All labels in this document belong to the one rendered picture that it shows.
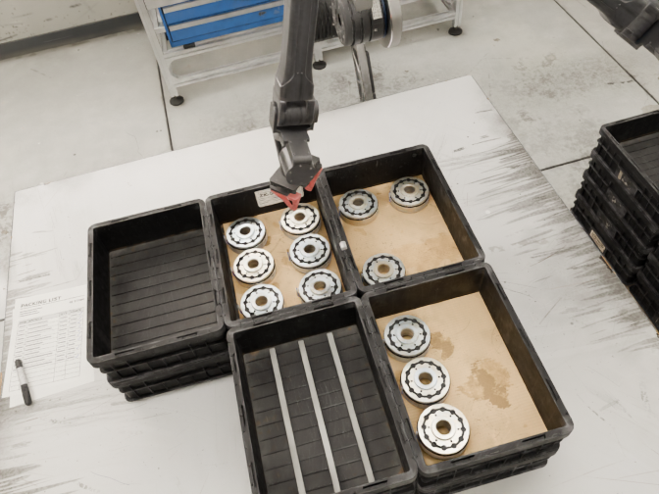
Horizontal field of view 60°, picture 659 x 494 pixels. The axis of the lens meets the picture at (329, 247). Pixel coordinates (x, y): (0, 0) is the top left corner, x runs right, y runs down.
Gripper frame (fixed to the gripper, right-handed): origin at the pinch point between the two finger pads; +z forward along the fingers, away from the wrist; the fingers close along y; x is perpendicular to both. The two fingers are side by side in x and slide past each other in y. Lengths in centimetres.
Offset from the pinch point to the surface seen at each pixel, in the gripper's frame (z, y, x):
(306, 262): 20.3, -3.5, -0.8
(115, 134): 109, 64, 177
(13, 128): 109, 42, 235
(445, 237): 23.5, 20.9, -26.8
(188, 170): 37, 18, 61
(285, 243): 23.4, 0.5, 8.6
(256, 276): 20.2, -12.9, 7.7
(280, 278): 23.2, -9.2, 3.5
